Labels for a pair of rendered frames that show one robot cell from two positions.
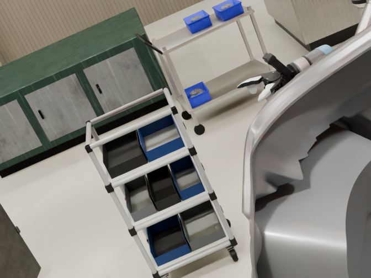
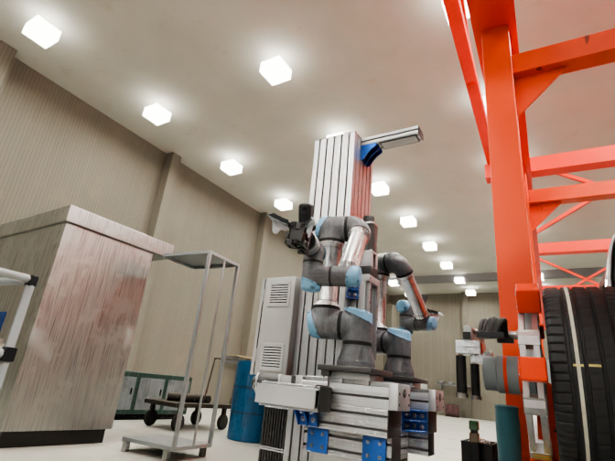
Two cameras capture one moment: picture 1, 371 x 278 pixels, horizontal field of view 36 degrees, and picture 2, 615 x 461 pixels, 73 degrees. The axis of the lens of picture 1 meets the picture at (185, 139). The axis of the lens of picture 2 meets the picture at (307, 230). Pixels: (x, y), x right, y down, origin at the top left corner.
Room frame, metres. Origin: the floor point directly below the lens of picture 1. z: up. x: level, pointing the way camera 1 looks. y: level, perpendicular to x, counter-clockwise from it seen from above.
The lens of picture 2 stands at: (1.15, 0.77, 0.73)
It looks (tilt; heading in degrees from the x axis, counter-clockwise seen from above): 20 degrees up; 300
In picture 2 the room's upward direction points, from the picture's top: 6 degrees clockwise
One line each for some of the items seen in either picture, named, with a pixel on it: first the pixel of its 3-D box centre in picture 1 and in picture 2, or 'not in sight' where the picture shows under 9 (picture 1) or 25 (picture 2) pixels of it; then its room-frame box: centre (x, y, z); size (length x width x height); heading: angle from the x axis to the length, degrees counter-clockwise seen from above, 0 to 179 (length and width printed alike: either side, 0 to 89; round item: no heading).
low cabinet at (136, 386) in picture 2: not in sight; (116, 391); (7.55, -4.40, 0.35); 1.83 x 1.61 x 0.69; 87
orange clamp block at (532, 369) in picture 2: not in sight; (533, 369); (1.18, -0.79, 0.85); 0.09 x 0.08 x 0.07; 89
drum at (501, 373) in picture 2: not in sight; (513, 374); (1.26, -1.10, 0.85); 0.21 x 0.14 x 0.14; 179
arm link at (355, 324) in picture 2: not in sight; (356, 325); (1.81, -0.83, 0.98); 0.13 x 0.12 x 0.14; 12
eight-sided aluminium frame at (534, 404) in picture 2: not in sight; (534, 376); (1.19, -1.10, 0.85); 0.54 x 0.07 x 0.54; 89
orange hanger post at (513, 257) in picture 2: not in sight; (510, 209); (1.24, -1.57, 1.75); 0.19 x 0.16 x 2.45; 89
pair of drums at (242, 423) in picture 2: not in sight; (273, 402); (4.33, -4.26, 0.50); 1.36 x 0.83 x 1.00; 177
